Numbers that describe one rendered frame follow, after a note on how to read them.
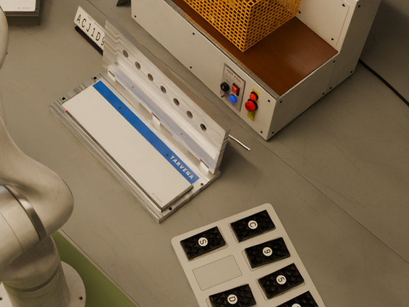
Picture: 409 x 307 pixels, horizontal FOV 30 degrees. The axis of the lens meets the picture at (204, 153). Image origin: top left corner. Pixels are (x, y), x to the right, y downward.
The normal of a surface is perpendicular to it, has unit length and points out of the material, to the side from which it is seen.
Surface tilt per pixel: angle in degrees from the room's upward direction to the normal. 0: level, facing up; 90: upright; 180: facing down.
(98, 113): 0
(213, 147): 83
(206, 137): 83
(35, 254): 30
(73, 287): 3
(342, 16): 90
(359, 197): 0
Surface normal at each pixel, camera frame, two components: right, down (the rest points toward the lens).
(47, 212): 0.47, 0.37
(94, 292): 0.04, -0.55
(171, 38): -0.73, 0.55
